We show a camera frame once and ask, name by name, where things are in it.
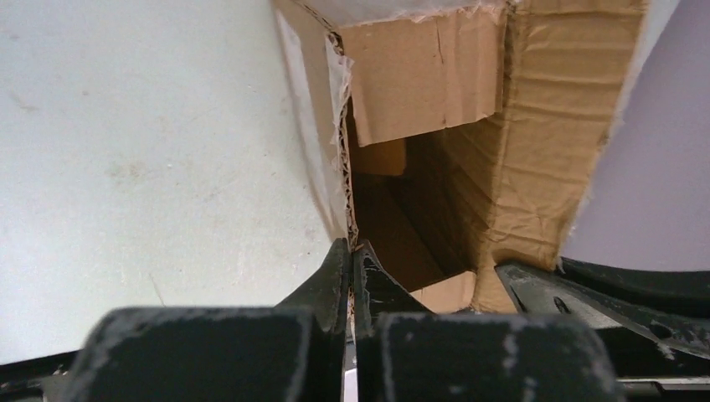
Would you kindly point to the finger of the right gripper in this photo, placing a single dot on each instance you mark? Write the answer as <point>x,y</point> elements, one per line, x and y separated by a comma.
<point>669,308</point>

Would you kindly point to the brown cardboard express box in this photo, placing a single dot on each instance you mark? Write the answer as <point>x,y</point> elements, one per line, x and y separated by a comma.
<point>454,135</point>

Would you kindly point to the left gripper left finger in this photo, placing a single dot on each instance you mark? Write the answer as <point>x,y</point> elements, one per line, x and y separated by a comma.
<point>293,351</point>

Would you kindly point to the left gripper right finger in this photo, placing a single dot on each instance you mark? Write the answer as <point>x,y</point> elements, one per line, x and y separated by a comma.
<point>405,352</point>

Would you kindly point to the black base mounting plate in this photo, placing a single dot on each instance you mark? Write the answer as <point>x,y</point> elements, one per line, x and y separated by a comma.
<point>39,379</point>

